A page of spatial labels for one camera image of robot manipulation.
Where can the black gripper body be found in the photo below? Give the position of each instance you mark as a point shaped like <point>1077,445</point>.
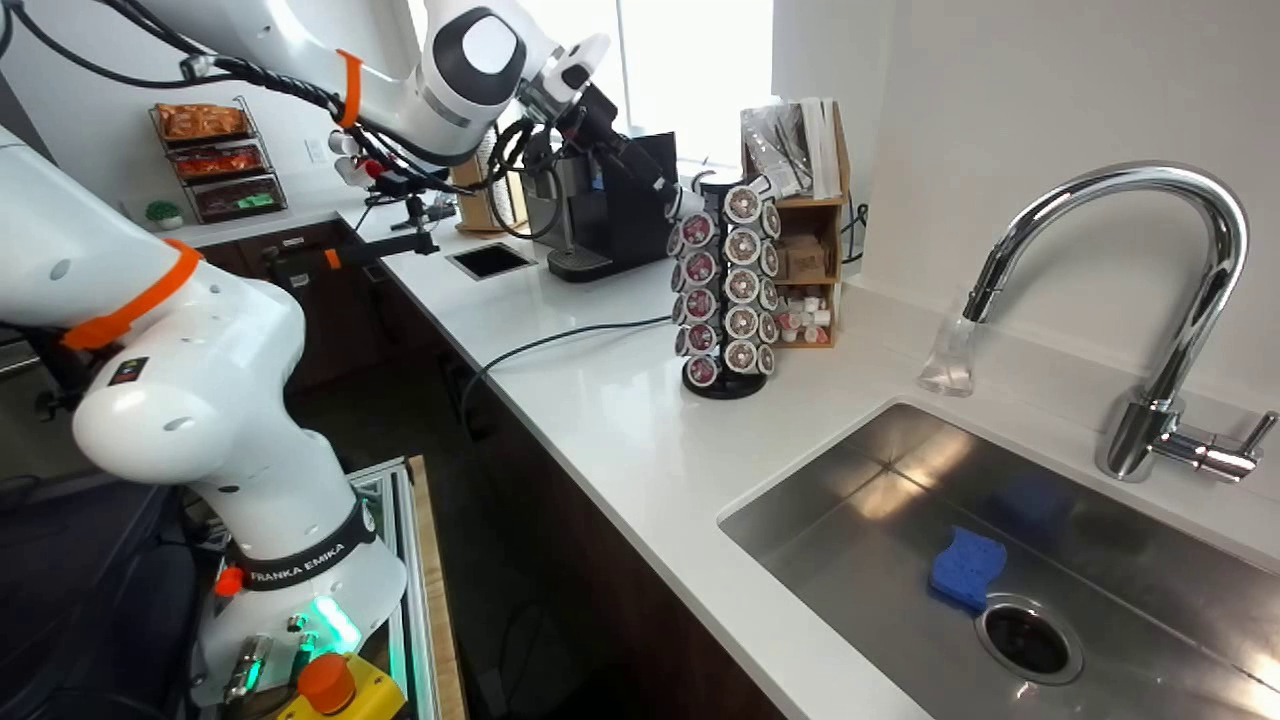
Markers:
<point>566,96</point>

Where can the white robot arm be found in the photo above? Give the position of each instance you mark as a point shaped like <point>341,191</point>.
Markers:
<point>198,358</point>

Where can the black coffee machine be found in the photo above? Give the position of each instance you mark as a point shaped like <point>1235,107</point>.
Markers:
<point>602,210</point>

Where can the black coffee pod carousel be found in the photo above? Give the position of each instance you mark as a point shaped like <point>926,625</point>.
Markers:
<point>725,291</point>

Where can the wooden condiment organizer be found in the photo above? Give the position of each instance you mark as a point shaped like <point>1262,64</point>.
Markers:
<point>798,148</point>

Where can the snack display rack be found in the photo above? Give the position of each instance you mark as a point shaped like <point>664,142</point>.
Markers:
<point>216,156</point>

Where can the blue sponge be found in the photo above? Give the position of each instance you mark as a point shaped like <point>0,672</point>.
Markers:
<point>965,571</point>

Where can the red emergency stop button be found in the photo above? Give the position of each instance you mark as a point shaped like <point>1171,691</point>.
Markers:
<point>347,691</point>

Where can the stainless steel sink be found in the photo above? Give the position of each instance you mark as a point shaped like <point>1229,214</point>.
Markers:
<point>1102,614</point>

